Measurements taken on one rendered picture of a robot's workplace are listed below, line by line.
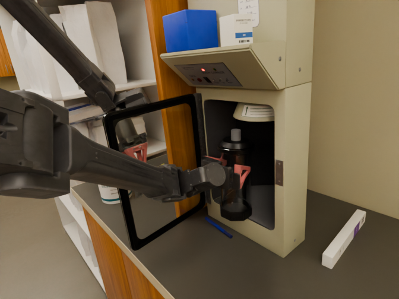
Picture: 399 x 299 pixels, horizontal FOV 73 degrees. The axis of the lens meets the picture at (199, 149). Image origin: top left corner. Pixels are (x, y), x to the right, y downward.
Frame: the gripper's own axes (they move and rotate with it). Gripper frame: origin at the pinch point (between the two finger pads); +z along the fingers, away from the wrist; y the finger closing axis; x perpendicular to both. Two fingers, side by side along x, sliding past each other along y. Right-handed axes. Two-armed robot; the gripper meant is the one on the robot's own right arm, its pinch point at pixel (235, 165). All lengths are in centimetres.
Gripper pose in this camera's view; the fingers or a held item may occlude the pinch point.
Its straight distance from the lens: 81.1
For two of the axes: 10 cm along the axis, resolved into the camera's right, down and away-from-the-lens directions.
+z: 7.2, -2.3, 6.5
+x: 0.4, 9.6, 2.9
